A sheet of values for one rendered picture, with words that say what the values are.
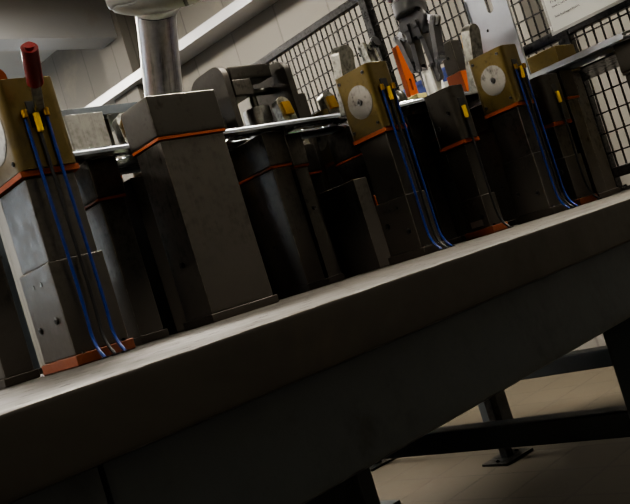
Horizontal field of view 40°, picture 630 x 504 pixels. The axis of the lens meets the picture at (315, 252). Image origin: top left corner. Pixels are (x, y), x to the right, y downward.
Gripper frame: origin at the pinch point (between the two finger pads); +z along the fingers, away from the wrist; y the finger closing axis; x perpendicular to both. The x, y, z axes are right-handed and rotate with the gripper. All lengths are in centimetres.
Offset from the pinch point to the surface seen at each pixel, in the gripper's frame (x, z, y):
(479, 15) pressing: 26.7, -15.8, -1.6
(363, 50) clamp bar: -1.7, -14.3, -15.6
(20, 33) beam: 99, -168, -378
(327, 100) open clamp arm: -18.7, -3.4, -14.9
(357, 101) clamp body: -43.9, 6.1, 17.8
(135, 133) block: -88, 6, 16
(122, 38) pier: 171, -161, -379
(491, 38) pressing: 26.7, -9.4, -0.3
